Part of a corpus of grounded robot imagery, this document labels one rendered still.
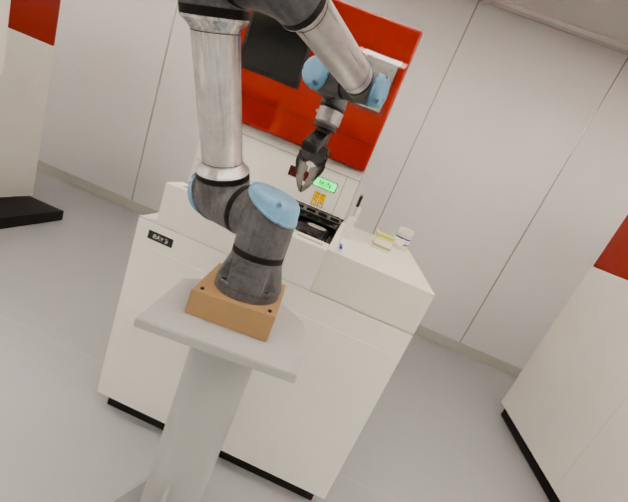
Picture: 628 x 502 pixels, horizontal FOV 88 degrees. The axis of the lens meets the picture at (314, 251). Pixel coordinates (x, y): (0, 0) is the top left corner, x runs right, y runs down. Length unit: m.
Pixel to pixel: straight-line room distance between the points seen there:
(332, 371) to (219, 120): 0.83
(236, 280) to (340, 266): 0.41
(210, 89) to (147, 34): 3.23
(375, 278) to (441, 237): 2.22
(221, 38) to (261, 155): 1.05
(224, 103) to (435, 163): 2.60
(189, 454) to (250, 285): 0.47
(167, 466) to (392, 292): 0.75
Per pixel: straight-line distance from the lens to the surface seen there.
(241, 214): 0.69
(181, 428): 0.93
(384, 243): 1.31
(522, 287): 3.54
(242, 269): 0.69
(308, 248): 1.00
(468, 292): 3.40
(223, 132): 0.70
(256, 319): 0.69
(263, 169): 1.67
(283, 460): 1.42
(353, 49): 0.76
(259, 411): 1.31
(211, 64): 0.67
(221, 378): 0.81
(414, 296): 1.04
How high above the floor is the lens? 1.21
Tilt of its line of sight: 15 degrees down
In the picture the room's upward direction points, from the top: 22 degrees clockwise
